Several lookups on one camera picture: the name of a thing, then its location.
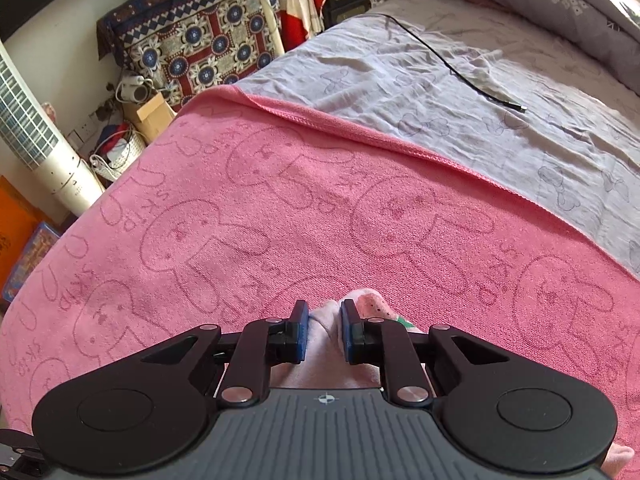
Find small cardboard box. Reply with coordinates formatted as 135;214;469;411
122;91;177;144

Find white wall socket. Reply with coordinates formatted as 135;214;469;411
67;119;99;145

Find white tower fan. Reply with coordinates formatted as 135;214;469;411
0;39;107;217

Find pink rabbit print towel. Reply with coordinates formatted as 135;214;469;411
0;85;640;480

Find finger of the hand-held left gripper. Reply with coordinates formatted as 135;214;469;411
0;428;51;480

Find white woven basket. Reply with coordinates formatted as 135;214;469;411
89;127;147;181

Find white hair dryer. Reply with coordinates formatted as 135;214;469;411
115;74;155;104

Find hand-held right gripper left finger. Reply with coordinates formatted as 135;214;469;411
140;300;310;407

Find blue printed box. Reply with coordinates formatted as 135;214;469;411
0;220;64;304

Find orange box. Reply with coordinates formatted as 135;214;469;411
0;175;42;291

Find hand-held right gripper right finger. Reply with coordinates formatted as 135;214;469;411
340;298;503;406

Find cream hanging cloth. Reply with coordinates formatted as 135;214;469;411
277;0;326;39

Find light pink strawberry print pants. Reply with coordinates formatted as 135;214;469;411
270;287;637;480

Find black charging cable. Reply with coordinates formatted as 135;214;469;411
375;12;527;113

